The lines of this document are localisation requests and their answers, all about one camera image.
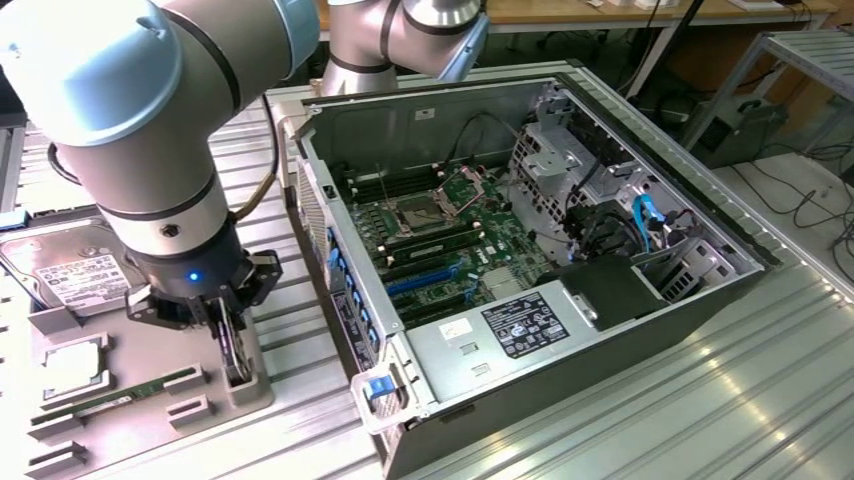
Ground green RAM stick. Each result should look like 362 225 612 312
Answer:
30 377 170 420

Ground green motherboard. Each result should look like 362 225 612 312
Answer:
333 158 573 329

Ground grey parts rack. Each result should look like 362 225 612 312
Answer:
0 219 277 480

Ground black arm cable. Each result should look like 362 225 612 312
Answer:
234 113 287 222

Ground CPU socket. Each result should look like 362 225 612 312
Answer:
391 195 463 237

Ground hard disk with white label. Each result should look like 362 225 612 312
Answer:
0 218 154 320

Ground blue expansion slot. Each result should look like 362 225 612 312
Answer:
385 258 470 297

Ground bundle of black wires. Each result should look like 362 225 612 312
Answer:
565 198 644 264

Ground black plastic air shroud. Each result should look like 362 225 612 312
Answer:
558 258 672 332

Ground black expansion slot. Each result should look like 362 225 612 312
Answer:
394 287 483 322

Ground light blue flat wire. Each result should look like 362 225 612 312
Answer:
632 191 670 252

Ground grey box with black handle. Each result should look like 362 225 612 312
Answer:
685 97 790 170

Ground thin metal locking lever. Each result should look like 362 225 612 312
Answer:
375 162 397 207

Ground black RAM stick with label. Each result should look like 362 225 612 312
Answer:
383 235 483 262

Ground metal socket cover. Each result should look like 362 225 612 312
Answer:
431 166 501 220

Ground open black PC case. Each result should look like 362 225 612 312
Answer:
262 58 788 480

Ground black RAM slots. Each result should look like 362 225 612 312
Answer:
345 167 446 205

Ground silver CPU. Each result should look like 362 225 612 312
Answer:
40 343 110 399

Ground grey metal slat shelf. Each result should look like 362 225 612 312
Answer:
732 28 854 157

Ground long black wire in case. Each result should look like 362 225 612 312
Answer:
447 112 523 167

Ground metal disk bay cage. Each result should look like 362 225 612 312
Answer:
505 79 646 254

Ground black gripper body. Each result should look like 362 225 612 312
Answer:
129 218 254 304

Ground silver chipset heatsink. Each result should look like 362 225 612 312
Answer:
478 266 537 297

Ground grey power supply with label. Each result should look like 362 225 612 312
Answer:
405 278 606 404

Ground wooden desk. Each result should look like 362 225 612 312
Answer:
318 0 837 34

